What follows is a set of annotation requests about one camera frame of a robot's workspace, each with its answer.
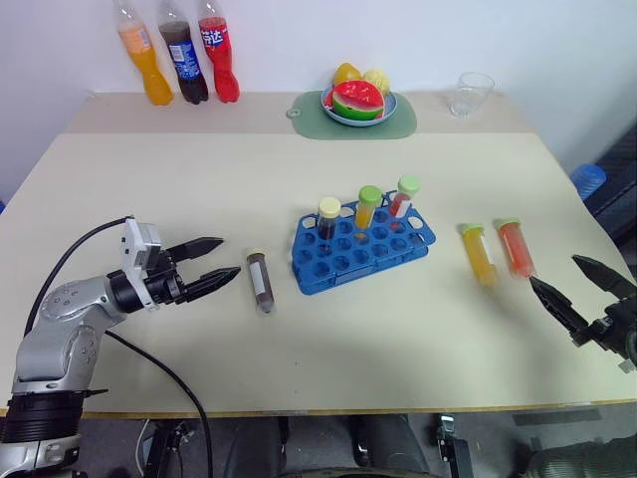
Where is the clear plastic cup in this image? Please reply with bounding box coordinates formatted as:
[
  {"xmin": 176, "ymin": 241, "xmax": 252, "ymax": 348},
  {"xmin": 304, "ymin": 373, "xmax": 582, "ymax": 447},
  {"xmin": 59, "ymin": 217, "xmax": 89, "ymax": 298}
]
[{"xmin": 443, "ymin": 71, "xmax": 496, "ymax": 119}]

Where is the orange tube green cap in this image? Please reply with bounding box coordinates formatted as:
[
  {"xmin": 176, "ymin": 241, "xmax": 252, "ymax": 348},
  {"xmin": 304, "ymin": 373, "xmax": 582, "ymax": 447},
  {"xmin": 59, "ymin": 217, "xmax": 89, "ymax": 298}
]
[{"xmin": 353, "ymin": 184, "xmax": 384, "ymax": 241}]

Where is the toy yellow lemon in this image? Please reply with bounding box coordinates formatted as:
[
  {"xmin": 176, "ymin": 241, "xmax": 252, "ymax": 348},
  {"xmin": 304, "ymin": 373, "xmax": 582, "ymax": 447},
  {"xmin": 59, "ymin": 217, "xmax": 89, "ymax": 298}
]
[{"xmin": 362, "ymin": 68, "xmax": 392, "ymax": 94}]

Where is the black textured case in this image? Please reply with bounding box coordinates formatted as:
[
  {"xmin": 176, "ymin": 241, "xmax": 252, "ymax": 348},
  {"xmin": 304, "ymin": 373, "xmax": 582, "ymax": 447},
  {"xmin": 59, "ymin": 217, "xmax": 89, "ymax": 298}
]
[{"xmin": 582, "ymin": 120, "xmax": 637, "ymax": 246}]

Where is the light blue plate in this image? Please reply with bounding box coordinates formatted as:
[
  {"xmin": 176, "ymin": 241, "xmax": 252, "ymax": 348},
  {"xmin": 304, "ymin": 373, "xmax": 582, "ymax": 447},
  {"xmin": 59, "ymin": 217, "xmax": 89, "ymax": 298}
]
[{"xmin": 319, "ymin": 85, "xmax": 399, "ymax": 128}]

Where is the blue plastic test tube rack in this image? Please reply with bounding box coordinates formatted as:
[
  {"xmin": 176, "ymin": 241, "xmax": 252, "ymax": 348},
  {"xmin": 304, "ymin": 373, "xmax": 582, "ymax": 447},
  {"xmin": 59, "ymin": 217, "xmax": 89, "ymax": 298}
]
[{"xmin": 289, "ymin": 198, "xmax": 437, "ymax": 297}]

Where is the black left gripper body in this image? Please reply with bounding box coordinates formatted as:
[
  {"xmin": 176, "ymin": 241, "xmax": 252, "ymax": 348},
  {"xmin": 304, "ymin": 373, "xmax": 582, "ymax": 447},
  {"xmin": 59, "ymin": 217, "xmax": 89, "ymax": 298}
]
[{"xmin": 144, "ymin": 248, "xmax": 193, "ymax": 306}]

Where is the red-orange tube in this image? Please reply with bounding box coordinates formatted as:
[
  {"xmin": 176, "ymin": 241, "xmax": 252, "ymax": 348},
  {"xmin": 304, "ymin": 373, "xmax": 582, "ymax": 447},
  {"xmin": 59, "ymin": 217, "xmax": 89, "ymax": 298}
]
[{"xmin": 493, "ymin": 216, "xmax": 538, "ymax": 281}]

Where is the dark green textured shape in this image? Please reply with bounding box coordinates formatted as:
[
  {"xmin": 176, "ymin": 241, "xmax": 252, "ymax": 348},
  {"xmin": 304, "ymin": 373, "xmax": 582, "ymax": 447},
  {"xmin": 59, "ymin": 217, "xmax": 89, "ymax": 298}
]
[{"xmin": 523, "ymin": 432, "xmax": 637, "ymax": 478}]

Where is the black metal bracket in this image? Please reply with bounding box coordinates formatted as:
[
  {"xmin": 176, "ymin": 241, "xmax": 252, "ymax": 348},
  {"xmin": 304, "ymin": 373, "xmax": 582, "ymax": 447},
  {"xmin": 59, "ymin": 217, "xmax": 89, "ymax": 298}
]
[{"xmin": 435, "ymin": 413, "xmax": 473, "ymax": 478}]

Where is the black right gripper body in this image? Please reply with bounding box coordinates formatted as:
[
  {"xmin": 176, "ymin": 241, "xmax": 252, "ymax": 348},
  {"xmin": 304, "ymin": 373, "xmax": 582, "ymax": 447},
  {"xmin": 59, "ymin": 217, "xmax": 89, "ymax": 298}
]
[{"xmin": 571, "ymin": 297, "xmax": 637, "ymax": 367}]

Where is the dark tube yellow cap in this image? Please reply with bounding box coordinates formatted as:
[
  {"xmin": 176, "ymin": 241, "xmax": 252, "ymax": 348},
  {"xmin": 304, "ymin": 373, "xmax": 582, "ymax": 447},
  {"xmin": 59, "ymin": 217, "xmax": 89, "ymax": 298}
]
[{"xmin": 317, "ymin": 196, "xmax": 342, "ymax": 251}]

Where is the black frame with cables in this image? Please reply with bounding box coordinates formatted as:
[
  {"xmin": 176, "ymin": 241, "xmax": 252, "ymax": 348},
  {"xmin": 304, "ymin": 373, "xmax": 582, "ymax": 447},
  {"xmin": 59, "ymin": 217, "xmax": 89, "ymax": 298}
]
[{"xmin": 134, "ymin": 419, "xmax": 201, "ymax": 478}]

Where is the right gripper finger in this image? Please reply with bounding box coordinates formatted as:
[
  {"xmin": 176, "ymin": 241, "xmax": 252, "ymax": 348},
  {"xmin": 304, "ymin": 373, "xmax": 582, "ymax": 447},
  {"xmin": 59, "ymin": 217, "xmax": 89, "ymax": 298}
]
[
  {"xmin": 529, "ymin": 276, "xmax": 592, "ymax": 343},
  {"xmin": 571, "ymin": 254, "xmax": 637, "ymax": 302}
]

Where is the orange soda bottle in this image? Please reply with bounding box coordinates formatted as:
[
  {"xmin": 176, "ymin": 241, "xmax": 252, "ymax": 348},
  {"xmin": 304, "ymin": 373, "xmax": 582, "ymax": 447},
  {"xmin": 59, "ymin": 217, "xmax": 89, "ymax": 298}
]
[{"xmin": 112, "ymin": 0, "xmax": 175, "ymax": 108}]

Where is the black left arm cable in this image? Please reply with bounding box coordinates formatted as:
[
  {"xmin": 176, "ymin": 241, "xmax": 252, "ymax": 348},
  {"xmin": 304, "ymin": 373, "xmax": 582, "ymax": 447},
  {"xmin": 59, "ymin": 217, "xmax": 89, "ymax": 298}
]
[{"xmin": 103, "ymin": 329, "xmax": 215, "ymax": 478}]

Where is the toy orange fruit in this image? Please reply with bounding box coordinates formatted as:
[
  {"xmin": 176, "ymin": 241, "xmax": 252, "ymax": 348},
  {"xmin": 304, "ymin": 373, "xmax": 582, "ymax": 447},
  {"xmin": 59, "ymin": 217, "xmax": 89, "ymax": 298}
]
[{"xmin": 332, "ymin": 62, "xmax": 363, "ymax": 88}]

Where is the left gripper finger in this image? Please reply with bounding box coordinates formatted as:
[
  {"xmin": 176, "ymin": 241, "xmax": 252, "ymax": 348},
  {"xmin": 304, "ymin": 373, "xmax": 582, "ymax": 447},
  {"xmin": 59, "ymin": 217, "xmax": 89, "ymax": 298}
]
[
  {"xmin": 166, "ymin": 236, "xmax": 226, "ymax": 265},
  {"xmin": 183, "ymin": 266, "xmax": 243, "ymax": 303}
]

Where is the dark brown tube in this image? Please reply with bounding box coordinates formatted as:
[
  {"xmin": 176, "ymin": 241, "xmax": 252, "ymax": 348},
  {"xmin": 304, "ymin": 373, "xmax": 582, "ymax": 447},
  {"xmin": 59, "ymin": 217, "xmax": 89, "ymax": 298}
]
[{"xmin": 244, "ymin": 247, "xmax": 277, "ymax": 317}]

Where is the dark cola bottle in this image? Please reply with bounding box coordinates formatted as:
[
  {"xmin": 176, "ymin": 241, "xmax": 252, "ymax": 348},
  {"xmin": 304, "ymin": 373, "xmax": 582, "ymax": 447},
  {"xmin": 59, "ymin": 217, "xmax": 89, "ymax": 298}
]
[{"xmin": 157, "ymin": 0, "xmax": 210, "ymax": 106}]

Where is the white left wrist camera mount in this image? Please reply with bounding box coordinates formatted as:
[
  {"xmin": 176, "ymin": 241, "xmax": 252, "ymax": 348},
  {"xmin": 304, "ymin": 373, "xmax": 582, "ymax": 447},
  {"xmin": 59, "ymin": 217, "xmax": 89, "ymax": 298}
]
[{"xmin": 120, "ymin": 217, "xmax": 164, "ymax": 311}]

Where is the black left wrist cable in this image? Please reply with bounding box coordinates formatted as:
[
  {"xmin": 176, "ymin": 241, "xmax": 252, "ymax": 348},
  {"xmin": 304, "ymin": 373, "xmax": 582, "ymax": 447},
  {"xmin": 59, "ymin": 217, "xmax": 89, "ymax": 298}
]
[{"xmin": 23, "ymin": 214, "xmax": 136, "ymax": 338}]

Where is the dark rounded shape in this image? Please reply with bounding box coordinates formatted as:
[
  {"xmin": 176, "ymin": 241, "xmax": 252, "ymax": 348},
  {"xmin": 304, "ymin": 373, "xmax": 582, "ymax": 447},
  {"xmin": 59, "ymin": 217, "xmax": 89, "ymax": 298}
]
[{"xmin": 348, "ymin": 414, "xmax": 430, "ymax": 470}]

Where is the red tube green cap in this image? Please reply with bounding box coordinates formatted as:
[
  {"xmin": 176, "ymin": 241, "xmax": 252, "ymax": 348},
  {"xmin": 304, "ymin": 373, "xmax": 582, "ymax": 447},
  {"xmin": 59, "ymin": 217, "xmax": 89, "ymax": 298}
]
[{"xmin": 388, "ymin": 174, "xmax": 422, "ymax": 231}]

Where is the orange-yellow tube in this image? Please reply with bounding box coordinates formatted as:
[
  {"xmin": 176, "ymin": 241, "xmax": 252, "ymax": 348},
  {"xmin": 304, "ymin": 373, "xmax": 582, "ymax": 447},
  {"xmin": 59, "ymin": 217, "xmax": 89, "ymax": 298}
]
[{"xmin": 458, "ymin": 222, "xmax": 500, "ymax": 288}]

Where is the green placemat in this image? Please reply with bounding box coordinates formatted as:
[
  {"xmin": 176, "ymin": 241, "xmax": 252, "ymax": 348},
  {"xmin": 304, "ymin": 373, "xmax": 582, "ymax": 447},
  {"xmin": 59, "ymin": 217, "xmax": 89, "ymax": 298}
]
[{"xmin": 285, "ymin": 90, "xmax": 419, "ymax": 141}]

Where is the toy watermelon slice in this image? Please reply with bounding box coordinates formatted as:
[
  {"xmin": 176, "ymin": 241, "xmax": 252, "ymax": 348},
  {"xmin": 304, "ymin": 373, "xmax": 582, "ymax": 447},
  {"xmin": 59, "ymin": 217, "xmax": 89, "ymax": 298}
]
[{"xmin": 329, "ymin": 80, "xmax": 387, "ymax": 122}]

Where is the blue ribbed plastic container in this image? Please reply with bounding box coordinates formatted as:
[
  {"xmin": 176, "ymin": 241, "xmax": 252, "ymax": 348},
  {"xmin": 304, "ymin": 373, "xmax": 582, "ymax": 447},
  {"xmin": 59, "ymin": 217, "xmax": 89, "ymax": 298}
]
[{"xmin": 568, "ymin": 162, "xmax": 608, "ymax": 201}]

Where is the red soda bottle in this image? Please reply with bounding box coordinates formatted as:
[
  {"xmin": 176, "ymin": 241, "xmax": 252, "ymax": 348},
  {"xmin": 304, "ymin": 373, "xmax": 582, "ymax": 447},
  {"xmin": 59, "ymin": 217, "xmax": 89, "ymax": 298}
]
[{"xmin": 196, "ymin": 0, "xmax": 242, "ymax": 104}]

